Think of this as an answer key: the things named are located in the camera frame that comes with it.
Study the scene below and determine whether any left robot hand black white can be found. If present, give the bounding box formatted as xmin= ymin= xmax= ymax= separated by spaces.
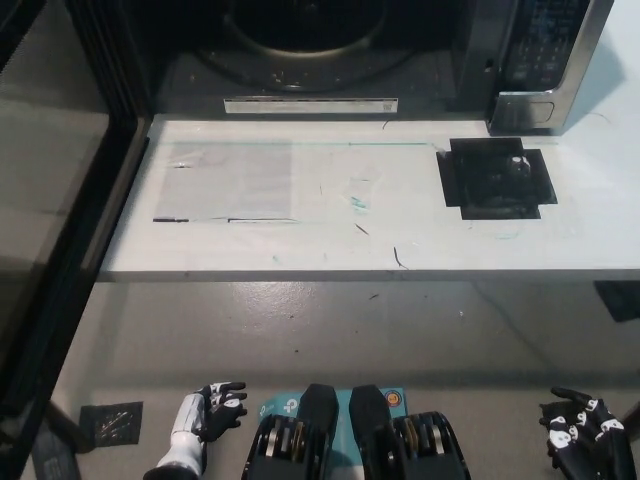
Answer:
xmin=196 ymin=381 xmax=250 ymax=444

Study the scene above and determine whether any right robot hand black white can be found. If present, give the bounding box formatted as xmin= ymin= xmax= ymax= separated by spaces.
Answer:
xmin=538 ymin=386 xmax=626 ymax=472

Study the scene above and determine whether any white microwave label sticker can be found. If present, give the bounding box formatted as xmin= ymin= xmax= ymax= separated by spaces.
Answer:
xmin=222 ymin=96 xmax=400 ymax=116

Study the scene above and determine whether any stainless steel microwave body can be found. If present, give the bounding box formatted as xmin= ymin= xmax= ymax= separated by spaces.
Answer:
xmin=64 ymin=0 xmax=616 ymax=137

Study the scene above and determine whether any glass microwave turntable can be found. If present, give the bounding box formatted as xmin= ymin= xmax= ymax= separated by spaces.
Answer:
xmin=194 ymin=0 xmax=437 ymax=94

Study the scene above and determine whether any black square floor tape patch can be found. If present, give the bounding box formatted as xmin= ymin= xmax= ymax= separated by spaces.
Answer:
xmin=79 ymin=400 xmax=144 ymax=449

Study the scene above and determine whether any black table leg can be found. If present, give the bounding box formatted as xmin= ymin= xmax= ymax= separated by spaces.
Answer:
xmin=47 ymin=399 xmax=87 ymax=454

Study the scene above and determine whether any dark grey floor mat piece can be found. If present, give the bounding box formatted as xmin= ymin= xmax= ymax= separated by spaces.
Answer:
xmin=32 ymin=428 xmax=81 ymax=480

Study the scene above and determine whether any black tape patch on table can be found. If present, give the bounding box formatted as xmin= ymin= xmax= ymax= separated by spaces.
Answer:
xmin=435 ymin=137 xmax=559 ymax=222

